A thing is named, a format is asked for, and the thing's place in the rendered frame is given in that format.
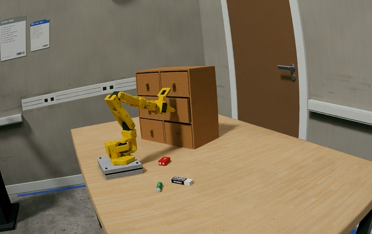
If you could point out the brown wooden chest of drawers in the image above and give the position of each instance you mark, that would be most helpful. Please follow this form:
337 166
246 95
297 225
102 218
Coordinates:
203 103

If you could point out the red 9v battery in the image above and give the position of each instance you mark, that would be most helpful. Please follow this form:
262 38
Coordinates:
164 161

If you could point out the green aa battery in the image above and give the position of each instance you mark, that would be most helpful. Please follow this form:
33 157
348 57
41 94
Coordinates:
159 186

